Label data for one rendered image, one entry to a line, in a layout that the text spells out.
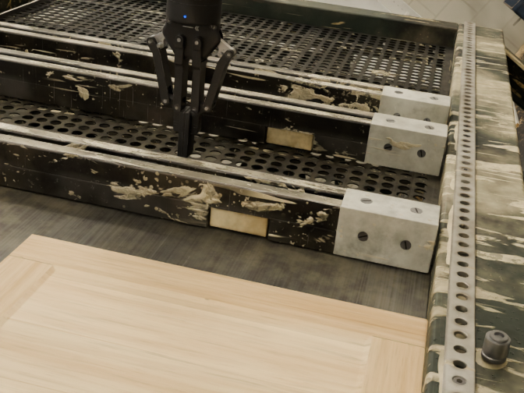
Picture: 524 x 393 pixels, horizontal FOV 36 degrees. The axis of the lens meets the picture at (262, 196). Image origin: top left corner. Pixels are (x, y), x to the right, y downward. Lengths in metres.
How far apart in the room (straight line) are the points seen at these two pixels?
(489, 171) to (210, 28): 0.48
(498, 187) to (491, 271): 0.26
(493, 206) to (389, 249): 0.19
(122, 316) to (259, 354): 0.15
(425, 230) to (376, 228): 0.06
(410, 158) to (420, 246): 0.33
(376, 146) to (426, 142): 0.08
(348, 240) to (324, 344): 0.22
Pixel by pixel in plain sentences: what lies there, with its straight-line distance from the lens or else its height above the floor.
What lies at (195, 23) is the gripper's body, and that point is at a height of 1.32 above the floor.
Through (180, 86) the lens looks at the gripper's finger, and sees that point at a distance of 1.14.
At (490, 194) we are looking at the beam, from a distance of 1.20.
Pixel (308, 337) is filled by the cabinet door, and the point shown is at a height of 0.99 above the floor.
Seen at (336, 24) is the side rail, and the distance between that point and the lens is 2.24.
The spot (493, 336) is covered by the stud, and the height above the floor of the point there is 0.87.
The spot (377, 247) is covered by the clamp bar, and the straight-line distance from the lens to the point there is 1.04.
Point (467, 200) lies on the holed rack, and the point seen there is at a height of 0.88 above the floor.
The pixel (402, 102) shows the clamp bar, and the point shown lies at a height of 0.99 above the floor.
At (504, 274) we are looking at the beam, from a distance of 0.99.
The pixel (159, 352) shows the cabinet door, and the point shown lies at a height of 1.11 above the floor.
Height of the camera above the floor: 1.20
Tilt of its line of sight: 5 degrees down
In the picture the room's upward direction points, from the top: 50 degrees counter-clockwise
